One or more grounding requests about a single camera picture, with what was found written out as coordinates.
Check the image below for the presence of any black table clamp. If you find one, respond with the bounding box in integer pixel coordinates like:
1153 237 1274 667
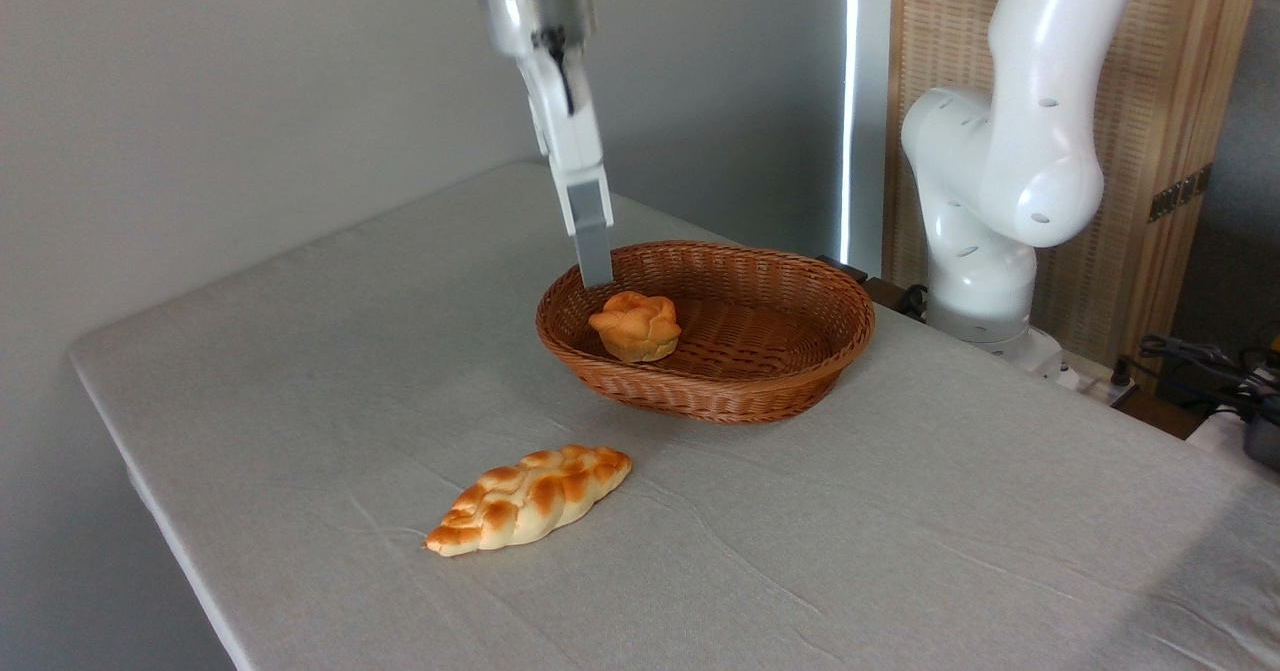
818 254 928 318

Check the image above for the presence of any white window frame strip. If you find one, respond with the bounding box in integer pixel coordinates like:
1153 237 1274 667
838 0 893 277

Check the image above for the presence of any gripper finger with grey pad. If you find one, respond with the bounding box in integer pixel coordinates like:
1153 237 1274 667
562 173 615 289

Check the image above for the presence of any grey round device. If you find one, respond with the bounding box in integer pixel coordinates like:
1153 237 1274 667
1244 409 1280 472

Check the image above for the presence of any black cable bundle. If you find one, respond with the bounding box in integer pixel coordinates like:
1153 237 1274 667
1110 334 1280 422

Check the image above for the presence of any round knotted bread roll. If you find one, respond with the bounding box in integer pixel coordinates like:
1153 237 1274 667
588 291 683 364

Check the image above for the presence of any brown wicker basket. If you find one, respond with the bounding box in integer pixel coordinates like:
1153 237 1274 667
535 240 877 425

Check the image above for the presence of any long braided bread loaf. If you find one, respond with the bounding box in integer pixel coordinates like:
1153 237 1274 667
422 444 634 559

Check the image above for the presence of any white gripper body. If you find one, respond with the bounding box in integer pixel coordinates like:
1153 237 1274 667
515 37 607 188

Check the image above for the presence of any light grey tablecloth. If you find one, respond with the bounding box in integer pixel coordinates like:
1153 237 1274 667
68 161 1280 671

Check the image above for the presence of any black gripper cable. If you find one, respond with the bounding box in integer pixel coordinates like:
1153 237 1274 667
532 26 576 117

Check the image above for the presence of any dark metal screen hinge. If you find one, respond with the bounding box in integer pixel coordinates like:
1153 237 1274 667
1148 163 1213 224

